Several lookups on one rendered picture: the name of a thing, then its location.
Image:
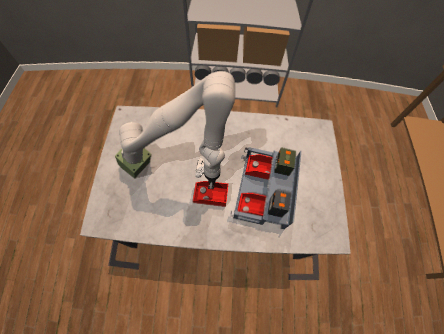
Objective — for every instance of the olive green tool case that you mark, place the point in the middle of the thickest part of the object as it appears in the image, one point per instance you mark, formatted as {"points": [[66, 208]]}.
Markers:
{"points": [[286, 161]]}

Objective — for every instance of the grey metal shelf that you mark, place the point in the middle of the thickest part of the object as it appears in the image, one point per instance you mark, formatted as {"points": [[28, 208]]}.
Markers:
{"points": [[251, 184]]}

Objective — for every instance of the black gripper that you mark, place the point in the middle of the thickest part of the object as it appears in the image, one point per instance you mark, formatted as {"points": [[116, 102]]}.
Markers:
{"points": [[211, 181]]}

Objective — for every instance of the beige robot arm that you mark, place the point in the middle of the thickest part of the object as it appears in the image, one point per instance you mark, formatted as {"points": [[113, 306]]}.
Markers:
{"points": [[218, 100]]}

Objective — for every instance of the black tool case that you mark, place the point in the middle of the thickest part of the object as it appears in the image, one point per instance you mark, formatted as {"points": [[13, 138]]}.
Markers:
{"points": [[281, 203]]}

